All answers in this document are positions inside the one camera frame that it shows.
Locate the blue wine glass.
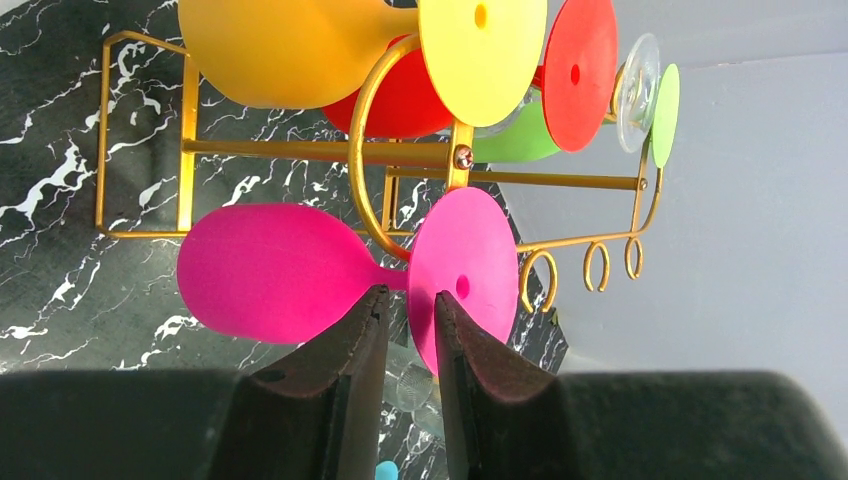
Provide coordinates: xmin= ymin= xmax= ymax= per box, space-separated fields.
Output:
xmin=375 ymin=460 xmax=399 ymax=480

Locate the clear tumbler glass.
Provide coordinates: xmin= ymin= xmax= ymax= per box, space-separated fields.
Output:
xmin=383 ymin=342 xmax=445 ymax=440

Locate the gold wire glass rack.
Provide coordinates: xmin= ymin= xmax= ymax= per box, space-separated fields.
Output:
xmin=94 ymin=30 xmax=663 ymax=312

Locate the pink wine glass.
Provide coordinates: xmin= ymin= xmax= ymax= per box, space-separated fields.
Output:
xmin=176 ymin=187 xmax=519 ymax=372

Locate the red wine glass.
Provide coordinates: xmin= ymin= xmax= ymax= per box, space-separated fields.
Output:
xmin=365 ymin=1 xmax=618 ymax=152

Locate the orange glass yellow foot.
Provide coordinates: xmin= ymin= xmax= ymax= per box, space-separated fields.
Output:
xmin=177 ymin=0 xmax=547 ymax=127

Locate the clear wine glass rear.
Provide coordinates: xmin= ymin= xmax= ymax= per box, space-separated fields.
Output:
xmin=611 ymin=33 xmax=661 ymax=153

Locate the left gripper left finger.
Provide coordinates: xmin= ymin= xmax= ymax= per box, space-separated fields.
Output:
xmin=210 ymin=285 xmax=389 ymax=479

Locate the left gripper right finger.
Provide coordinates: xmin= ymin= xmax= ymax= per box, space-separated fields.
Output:
xmin=434 ymin=291 xmax=580 ymax=479

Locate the green wine glass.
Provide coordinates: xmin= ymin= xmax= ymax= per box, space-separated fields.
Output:
xmin=474 ymin=64 xmax=680 ymax=168

